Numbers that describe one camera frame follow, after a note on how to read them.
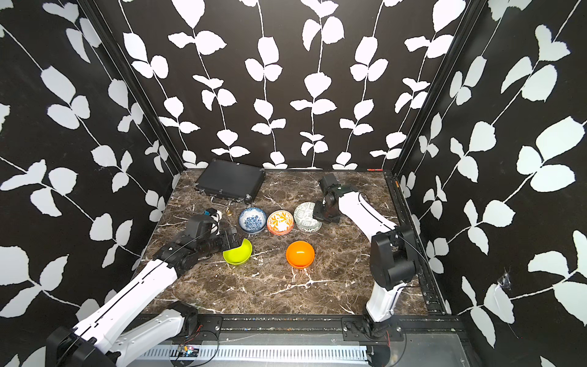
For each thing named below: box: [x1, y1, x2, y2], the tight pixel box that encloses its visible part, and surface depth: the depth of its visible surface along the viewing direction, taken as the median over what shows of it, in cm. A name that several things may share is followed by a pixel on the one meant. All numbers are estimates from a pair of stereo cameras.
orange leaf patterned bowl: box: [266, 209, 295, 237], surface depth 98 cm
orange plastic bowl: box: [285, 240, 315, 270], surface depth 90 cm
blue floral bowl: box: [238, 206, 267, 234], surface depth 99 cm
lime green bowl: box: [222, 237, 253, 266], surface depth 88 cm
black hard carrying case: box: [194, 159, 266, 205], surface depth 115 cm
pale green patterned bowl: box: [293, 201, 323, 233], surface depth 92 cm
